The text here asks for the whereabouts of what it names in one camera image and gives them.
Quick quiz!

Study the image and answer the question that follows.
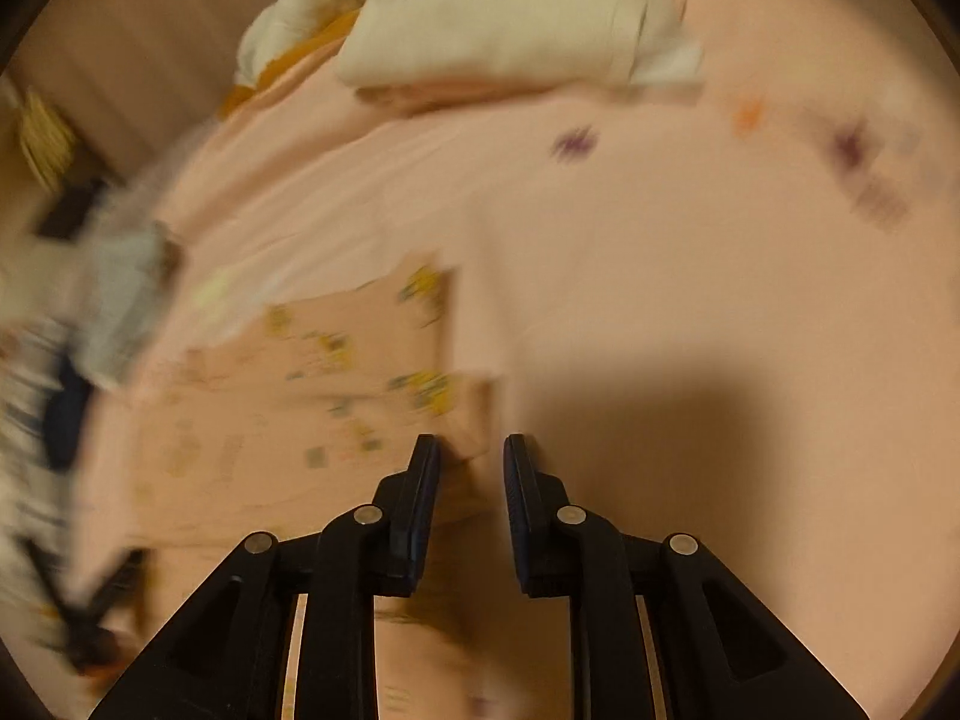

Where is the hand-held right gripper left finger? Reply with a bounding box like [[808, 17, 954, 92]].
[[88, 433, 442, 720]]

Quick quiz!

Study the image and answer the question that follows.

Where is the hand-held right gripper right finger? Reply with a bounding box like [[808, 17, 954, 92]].
[[501, 433, 871, 720]]

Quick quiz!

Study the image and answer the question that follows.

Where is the pink cartoon print sweatshirt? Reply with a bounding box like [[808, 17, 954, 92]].
[[142, 255, 505, 541]]

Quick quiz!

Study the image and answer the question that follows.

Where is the pink printed bed sheet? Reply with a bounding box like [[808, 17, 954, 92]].
[[75, 0, 955, 720]]

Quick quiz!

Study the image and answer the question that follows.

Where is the grey cloth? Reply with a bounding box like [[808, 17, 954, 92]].
[[73, 221, 182, 391]]

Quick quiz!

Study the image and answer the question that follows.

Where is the navy cloth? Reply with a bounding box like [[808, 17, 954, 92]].
[[43, 364, 94, 467]]

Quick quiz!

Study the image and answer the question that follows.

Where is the plaid cloth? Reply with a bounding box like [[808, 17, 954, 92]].
[[0, 315, 92, 541]]

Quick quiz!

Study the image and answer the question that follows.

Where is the dark brown cloth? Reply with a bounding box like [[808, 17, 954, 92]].
[[36, 178, 107, 242]]

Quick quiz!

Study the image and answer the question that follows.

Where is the cream cloth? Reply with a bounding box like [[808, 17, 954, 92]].
[[334, 0, 707, 92]]

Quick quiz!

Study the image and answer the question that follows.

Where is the white and yellow cloth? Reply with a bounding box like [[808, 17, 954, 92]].
[[220, 0, 376, 119]]

